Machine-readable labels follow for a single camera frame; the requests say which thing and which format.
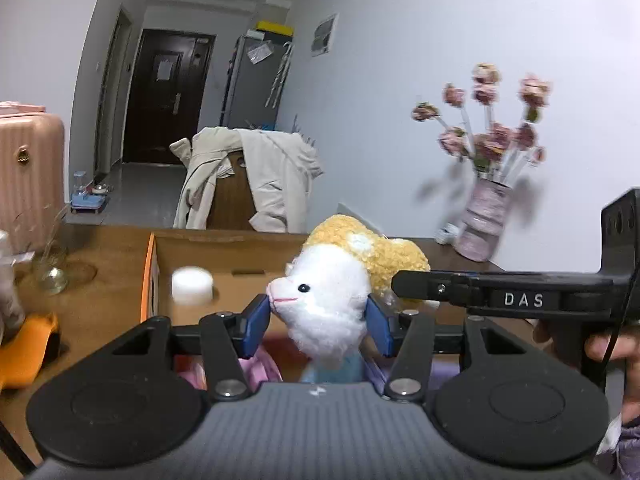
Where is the dark entrance door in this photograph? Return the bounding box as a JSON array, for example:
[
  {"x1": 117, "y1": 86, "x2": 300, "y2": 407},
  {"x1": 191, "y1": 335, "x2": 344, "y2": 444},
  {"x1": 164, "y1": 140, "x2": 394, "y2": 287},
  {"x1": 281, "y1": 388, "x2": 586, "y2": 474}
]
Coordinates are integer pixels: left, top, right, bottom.
[{"x1": 122, "y1": 29, "x2": 217, "y2": 165}]

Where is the orange cardboard box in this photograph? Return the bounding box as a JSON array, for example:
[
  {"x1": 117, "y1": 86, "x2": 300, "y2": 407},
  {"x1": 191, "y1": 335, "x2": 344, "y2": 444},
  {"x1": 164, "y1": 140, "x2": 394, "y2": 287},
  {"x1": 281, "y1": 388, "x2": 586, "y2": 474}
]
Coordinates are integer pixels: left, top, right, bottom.
[{"x1": 140, "y1": 230, "x2": 546, "y2": 391}]

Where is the striped stick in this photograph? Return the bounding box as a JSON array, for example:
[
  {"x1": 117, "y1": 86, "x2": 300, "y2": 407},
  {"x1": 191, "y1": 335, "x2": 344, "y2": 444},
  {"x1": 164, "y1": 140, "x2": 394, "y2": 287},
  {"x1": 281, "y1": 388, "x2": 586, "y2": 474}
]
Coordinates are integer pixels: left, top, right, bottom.
[{"x1": 267, "y1": 42, "x2": 294, "y2": 109}]

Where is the person's right hand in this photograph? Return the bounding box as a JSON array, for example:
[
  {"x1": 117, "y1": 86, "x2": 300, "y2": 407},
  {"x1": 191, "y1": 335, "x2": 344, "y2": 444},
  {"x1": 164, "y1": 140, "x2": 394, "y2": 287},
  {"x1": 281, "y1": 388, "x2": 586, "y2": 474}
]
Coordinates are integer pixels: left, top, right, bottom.
[{"x1": 532, "y1": 319, "x2": 640, "y2": 426}]

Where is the side door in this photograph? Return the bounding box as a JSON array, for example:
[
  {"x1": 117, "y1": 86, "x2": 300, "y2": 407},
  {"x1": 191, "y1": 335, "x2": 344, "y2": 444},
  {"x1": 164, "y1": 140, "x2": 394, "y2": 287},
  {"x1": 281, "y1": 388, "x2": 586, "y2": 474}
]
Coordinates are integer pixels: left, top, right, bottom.
[{"x1": 95, "y1": 6, "x2": 134, "y2": 177}]

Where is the wooden chair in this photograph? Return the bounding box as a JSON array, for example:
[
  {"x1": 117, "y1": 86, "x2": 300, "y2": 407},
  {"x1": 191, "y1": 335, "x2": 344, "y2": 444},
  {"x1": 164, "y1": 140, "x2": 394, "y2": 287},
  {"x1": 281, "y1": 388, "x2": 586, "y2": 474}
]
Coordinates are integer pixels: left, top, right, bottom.
[{"x1": 206, "y1": 149, "x2": 262, "y2": 231}]

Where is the white labelled pack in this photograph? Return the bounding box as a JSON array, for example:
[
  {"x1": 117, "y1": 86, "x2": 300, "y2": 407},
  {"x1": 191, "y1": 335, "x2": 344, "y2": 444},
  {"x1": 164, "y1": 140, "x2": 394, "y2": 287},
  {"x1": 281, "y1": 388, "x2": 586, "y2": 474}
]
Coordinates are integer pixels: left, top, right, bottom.
[{"x1": 0, "y1": 230, "x2": 27, "y2": 333}]

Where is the pink flower bouquet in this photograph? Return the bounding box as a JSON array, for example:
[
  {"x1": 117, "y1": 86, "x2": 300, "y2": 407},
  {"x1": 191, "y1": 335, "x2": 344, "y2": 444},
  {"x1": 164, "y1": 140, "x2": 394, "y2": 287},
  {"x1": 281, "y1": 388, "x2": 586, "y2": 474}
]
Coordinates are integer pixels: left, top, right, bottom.
[{"x1": 411, "y1": 62, "x2": 552, "y2": 186}]

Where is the clear glass vase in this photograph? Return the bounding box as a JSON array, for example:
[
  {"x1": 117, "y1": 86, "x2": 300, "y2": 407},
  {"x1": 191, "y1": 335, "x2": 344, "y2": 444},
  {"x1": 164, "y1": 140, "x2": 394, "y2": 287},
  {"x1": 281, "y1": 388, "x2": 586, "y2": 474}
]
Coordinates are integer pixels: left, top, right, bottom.
[{"x1": 15, "y1": 202, "x2": 71, "y2": 296}]

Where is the white roll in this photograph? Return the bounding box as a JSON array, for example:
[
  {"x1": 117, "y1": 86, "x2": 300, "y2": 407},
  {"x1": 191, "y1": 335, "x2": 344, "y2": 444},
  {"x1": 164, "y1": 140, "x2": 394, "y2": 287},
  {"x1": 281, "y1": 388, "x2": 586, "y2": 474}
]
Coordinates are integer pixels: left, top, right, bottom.
[{"x1": 171, "y1": 266, "x2": 215, "y2": 305}]

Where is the pink flower vase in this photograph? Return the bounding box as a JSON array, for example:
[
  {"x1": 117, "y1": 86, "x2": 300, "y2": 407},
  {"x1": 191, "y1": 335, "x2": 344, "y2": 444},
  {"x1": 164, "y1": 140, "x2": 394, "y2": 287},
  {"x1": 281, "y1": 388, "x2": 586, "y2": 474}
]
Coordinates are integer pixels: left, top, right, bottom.
[{"x1": 452, "y1": 175, "x2": 514, "y2": 263}]

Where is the yellow box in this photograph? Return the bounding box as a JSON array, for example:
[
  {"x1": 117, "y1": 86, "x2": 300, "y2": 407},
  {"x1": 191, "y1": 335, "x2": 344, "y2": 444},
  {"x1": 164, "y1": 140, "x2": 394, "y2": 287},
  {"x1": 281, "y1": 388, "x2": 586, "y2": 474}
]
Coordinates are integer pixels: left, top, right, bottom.
[{"x1": 255, "y1": 21, "x2": 294, "y2": 37}]

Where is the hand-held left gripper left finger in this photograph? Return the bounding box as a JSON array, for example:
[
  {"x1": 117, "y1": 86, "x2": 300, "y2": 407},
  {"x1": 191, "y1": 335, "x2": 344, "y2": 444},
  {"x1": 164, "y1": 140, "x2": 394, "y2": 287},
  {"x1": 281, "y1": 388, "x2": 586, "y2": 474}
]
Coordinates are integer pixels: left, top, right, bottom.
[{"x1": 102, "y1": 294, "x2": 273, "y2": 403}]

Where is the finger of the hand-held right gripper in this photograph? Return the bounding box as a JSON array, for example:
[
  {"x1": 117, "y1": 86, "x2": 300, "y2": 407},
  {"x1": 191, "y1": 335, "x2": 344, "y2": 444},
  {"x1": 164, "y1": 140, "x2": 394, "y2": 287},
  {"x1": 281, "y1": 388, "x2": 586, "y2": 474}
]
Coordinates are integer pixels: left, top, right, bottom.
[{"x1": 391, "y1": 270, "x2": 483, "y2": 317}]

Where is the orange strap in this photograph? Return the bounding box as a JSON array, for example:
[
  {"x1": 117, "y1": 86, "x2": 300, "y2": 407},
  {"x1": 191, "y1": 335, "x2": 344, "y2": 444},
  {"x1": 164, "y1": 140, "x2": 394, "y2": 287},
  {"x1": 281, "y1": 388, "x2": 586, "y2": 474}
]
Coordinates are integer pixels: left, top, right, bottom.
[{"x1": 0, "y1": 312, "x2": 62, "y2": 391}]

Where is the pet feeder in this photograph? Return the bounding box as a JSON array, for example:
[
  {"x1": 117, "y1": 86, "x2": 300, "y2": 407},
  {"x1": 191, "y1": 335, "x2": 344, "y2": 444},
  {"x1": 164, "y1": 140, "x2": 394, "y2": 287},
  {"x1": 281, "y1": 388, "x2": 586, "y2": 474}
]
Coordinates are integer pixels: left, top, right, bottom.
[{"x1": 70, "y1": 171, "x2": 112, "y2": 212}]

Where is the white yellow plush sheep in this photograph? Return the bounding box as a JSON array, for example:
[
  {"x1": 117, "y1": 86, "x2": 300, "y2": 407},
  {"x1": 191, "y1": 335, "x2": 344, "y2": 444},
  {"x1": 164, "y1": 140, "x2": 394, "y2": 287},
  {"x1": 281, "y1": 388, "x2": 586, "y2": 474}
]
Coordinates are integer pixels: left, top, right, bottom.
[{"x1": 266, "y1": 214, "x2": 432, "y2": 361}]

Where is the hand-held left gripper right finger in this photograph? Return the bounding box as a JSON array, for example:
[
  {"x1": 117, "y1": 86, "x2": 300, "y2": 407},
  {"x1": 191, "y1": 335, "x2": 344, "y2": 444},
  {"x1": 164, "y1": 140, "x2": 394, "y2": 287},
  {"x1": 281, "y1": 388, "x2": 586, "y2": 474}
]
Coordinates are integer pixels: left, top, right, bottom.
[{"x1": 365, "y1": 294, "x2": 533, "y2": 403}]

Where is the light blue cloth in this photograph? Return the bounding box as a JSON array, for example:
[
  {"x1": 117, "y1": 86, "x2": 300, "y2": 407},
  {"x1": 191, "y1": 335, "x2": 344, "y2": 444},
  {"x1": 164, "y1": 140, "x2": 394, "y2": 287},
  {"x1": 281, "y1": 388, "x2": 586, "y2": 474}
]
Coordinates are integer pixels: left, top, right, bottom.
[{"x1": 300, "y1": 352, "x2": 364, "y2": 384}]

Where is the wall electric panel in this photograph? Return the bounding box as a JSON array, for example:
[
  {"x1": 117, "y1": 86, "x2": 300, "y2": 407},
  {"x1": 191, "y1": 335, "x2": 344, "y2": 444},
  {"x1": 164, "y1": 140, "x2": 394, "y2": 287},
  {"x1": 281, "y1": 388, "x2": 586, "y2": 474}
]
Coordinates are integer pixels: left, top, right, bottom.
[{"x1": 310, "y1": 12, "x2": 339, "y2": 58}]

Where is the grey refrigerator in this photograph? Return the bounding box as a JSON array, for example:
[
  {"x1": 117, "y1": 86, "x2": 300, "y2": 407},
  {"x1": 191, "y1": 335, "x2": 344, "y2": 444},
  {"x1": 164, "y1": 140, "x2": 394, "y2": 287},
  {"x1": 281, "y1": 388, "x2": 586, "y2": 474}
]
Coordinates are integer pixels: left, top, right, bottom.
[{"x1": 220, "y1": 35, "x2": 294, "y2": 133}]

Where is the pink suitcase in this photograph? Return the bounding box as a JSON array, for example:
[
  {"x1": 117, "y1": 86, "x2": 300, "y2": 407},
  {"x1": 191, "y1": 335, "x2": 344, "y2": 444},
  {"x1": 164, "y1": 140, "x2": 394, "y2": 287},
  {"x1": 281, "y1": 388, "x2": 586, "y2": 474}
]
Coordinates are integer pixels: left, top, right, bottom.
[{"x1": 0, "y1": 101, "x2": 66, "y2": 256}]

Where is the beige jacket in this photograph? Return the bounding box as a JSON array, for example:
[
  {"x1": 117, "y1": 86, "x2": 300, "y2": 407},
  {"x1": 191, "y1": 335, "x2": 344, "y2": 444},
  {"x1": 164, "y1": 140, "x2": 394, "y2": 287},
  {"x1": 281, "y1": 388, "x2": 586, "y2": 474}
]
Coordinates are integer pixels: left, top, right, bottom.
[{"x1": 169, "y1": 126, "x2": 325, "y2": 234}]

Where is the purple drawstring pouch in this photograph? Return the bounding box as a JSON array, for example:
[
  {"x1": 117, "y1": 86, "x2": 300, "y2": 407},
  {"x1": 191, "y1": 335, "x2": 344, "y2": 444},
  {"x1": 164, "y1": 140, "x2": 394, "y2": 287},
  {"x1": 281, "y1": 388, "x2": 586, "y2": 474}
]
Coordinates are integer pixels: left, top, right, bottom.
[{"x1": 364, "y1": 357, "x2": 467, "y2": 392}]

